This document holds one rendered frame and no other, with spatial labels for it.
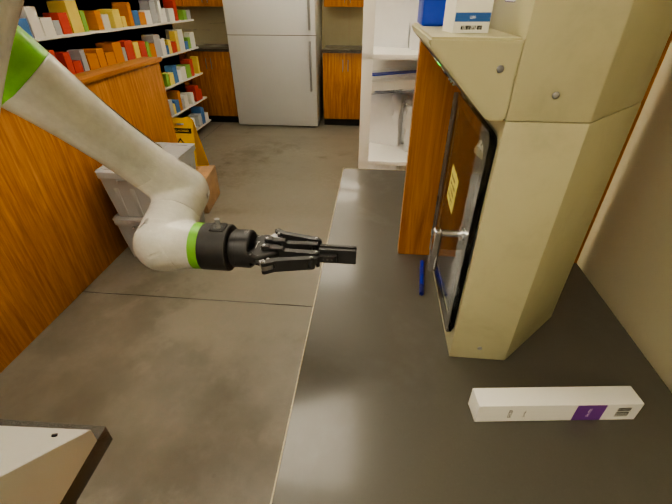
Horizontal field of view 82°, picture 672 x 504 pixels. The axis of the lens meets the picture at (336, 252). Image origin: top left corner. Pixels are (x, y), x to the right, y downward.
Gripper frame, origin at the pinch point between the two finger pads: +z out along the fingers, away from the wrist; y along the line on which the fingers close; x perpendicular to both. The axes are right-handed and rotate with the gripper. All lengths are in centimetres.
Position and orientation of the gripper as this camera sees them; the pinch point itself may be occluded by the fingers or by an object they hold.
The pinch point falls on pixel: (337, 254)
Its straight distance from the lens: 73.4
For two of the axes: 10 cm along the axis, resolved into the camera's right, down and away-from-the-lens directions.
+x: -0.1, 8.3, 5.6
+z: 10.0, 0.6, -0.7
